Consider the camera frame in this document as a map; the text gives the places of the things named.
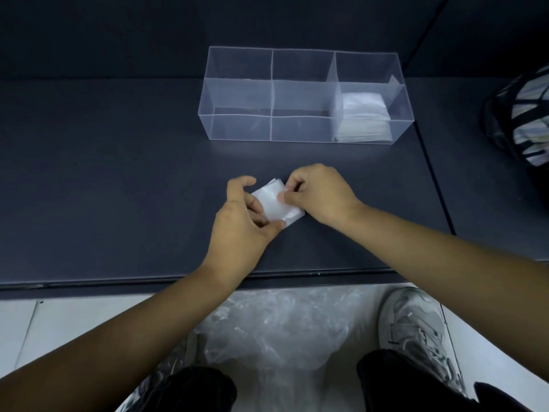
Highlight person's right hand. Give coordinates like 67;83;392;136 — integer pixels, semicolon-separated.
277;163;366;229

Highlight person's left hand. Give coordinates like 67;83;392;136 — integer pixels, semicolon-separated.
200;175;287;290

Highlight clear plastic bag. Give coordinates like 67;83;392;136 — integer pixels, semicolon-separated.
249;177;307;229

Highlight stack of plastic bags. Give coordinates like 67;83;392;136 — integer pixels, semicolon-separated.
333;92;392;144

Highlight pile of plastic bags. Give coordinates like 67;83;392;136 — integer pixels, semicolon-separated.
200;287;385;412

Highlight clear three-compartment plastic box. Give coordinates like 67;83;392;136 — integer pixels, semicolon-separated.
197;46;416;145

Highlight person's right forearm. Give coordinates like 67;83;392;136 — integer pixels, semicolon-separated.
341;204;549;391

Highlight person's left forearm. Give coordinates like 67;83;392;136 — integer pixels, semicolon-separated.
0;268;241;412

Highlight person's left grey shoe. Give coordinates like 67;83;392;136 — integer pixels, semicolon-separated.
114;330;208;412

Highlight person's grey shoe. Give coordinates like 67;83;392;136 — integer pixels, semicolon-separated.
114;330;208;412
377;287;469;396

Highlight person's right grey shoe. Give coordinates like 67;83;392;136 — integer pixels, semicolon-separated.
377;287;469;396

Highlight black trousers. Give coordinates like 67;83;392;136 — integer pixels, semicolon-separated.
139;349;535;412

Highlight black white striped tote bag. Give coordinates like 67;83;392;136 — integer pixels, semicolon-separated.
479;65;549;187

